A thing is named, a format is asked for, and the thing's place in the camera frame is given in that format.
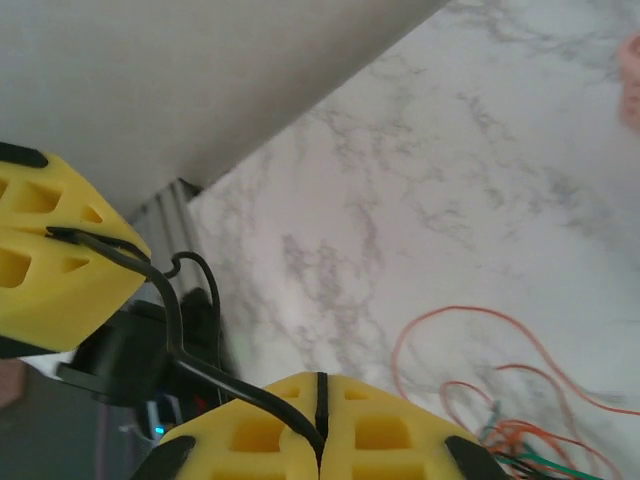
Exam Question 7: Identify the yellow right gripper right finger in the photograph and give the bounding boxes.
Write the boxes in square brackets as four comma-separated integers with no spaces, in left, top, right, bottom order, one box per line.
[322,372,509,480]

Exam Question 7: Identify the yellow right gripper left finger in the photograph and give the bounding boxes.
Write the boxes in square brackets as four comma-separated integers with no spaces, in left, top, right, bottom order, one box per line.
[132,372,322,480]

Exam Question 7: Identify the coloured wire bundle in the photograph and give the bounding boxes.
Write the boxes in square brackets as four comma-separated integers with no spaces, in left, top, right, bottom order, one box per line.
[392,304,640,480]

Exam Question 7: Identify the thin black cable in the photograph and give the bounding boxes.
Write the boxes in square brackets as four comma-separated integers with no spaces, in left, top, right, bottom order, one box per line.
[45,225,326,480]

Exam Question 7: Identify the black wire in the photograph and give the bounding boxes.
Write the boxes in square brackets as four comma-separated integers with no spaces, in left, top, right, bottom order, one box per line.
[439,364,626,480]

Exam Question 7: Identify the green thin cable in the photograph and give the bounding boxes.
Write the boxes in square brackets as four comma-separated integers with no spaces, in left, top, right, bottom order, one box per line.
[492,447,616,476]

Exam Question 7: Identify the pink perforated plastic basket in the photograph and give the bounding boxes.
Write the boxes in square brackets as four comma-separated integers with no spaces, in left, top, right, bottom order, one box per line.
[617,32,640,134]

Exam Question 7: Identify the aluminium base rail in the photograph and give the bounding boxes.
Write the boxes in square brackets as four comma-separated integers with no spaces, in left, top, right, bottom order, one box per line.
[124,178,206,306]

